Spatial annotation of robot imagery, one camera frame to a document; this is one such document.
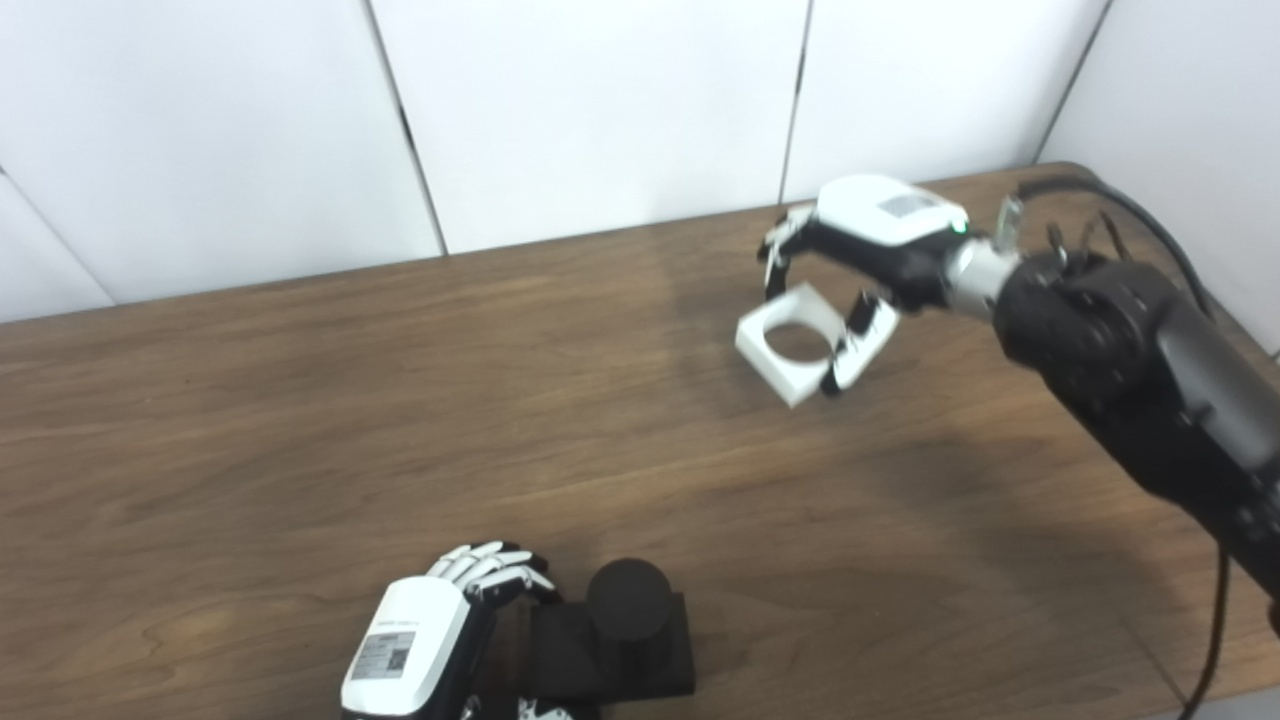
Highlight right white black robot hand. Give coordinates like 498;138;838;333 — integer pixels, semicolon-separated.
757;174;971;396

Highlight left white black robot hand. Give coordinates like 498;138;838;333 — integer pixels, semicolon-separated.
340;541;601;720

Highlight white square piece with hole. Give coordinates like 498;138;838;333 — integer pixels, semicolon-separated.
735;283;901;409

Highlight black peg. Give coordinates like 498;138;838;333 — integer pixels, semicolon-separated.
525;558;697;701

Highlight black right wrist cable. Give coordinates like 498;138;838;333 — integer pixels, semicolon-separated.
1015;175;1233;720

